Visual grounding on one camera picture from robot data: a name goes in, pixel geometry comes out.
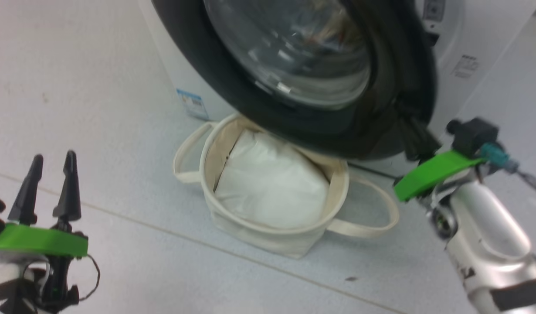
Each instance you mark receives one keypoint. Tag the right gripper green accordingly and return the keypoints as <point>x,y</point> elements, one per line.
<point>429,172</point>

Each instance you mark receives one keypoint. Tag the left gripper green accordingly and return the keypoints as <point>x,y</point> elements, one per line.
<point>37,240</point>

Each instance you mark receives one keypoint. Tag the round dark washing machine door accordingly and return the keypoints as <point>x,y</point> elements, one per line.
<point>233,87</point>

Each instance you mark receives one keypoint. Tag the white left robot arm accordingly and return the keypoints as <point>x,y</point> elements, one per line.
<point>6,279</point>

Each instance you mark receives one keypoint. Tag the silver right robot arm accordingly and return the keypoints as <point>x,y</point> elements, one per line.
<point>490,244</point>

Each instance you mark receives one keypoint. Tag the white front-load washing machine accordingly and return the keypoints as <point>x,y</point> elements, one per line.
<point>464,100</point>

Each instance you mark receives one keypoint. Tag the black door latch socket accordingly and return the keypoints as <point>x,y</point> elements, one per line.
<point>432,39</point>

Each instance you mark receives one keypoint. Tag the grey warning sticker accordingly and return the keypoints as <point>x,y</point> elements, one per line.
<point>434,8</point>

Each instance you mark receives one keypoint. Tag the white cloth in basket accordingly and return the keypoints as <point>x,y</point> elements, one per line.
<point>272,183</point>

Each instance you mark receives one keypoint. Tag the blue energy label sticker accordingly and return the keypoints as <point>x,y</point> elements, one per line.
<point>191,104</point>

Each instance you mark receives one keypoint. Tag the cream canvas laundry basket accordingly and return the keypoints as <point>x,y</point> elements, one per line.
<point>268,240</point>

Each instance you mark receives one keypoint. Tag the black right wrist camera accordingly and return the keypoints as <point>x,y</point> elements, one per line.
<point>473,135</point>

